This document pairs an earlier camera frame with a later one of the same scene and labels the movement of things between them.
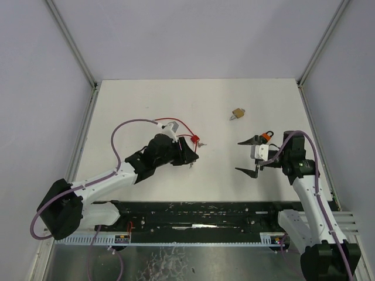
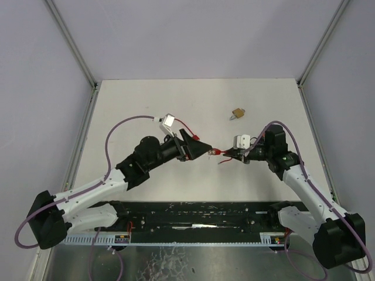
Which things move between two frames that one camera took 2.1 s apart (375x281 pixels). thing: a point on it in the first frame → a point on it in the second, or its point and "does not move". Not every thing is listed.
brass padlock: (237, 113) does not move
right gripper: (261, 161) → (242, 154)
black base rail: (191, 218) does not move
